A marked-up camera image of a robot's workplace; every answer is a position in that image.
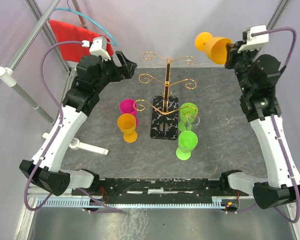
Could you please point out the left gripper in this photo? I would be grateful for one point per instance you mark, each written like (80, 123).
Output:
(130, 66)

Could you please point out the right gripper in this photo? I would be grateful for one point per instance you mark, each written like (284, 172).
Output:
(252, 53)

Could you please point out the orange goblet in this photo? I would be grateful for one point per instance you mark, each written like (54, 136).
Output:
(215, 47)
(127, 124)

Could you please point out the gold wine glass rack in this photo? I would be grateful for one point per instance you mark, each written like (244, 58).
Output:
(165, 107)

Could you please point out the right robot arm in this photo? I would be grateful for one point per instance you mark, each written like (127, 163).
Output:
(282, 184)

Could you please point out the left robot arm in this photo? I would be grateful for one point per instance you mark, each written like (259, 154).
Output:
(44, 169)

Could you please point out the clear wine glass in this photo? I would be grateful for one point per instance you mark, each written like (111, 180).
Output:
(192, 123)

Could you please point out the teal clothes hanger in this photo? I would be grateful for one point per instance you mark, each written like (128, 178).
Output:
(77, 11)

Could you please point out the magenta goblet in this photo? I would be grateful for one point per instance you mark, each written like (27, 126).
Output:
(128, 106)

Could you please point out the green goblet rear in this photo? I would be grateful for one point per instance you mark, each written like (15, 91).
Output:
(187, 113)

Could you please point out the green goblet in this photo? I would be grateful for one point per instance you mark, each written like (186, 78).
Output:
(187, 113)
(187, 141)

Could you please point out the green goblet front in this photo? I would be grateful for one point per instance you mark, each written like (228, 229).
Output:
(187, 141)

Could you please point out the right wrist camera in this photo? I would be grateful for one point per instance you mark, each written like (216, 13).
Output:
(255, 42)

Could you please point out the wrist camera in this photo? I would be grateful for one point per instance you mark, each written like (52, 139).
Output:
(255, 42)
(99, 48)

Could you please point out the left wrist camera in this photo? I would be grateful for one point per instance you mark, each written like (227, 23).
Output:
(99, 48)

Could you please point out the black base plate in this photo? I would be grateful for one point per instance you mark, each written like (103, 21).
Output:
(160, 190)

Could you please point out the white cable duct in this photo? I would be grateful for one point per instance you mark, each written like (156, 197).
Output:
(88, 203)

